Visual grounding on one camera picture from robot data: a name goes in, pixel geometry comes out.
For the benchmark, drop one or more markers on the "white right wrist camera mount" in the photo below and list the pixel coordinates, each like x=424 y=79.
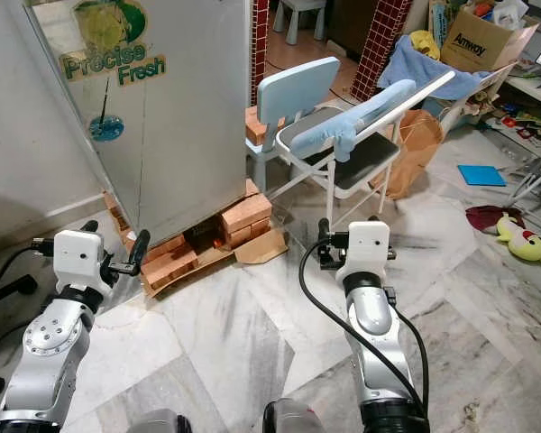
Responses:
x=365 y=244

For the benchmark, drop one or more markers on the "red tiled pillar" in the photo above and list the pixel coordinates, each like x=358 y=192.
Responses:
x=379 y=45

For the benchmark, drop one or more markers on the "blue square mat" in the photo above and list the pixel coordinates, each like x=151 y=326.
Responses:
x=482 y=175

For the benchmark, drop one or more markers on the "yellow plush toy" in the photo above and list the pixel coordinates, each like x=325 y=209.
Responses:
x=523 y=242

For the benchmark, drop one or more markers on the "brown cardboard piece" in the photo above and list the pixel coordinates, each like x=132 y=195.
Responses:
x=263 y=248

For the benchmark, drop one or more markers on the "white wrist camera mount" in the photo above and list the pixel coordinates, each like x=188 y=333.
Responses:
x=79 y=257
x=365 y=244

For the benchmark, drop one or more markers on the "narrow dark red pillar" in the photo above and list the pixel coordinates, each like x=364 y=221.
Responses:
x=259 y=45

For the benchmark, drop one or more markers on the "dark red cloth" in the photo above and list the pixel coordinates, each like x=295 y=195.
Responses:
x=487 y=217

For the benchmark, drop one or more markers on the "silver fridge door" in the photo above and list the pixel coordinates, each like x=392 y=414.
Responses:
x=189 y=135

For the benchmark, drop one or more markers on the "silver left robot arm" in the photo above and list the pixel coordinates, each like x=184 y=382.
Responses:
x=50 y=338

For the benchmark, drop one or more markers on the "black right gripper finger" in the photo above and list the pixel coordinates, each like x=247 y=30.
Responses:
x=369 y=221
x=324 y=231

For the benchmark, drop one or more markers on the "grey left robot leg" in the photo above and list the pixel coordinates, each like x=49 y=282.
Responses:
x=158 y=422

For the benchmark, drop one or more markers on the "brown Amway cardboard box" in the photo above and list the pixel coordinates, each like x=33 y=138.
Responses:
x=478 y=43

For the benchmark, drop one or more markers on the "grey robot leg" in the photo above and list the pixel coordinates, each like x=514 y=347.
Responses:
x=158 y=422
x=302 y=418

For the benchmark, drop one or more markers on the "small white stool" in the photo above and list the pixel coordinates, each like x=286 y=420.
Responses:
x=302 y=9

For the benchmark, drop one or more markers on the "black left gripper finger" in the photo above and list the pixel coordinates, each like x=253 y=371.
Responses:
x=141 y=251
x=89 y=226

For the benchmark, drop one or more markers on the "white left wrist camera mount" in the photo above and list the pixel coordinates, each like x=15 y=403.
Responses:
x=79 y=257

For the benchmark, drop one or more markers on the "grey right robot leg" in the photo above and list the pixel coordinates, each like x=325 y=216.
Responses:
x=302 y=418

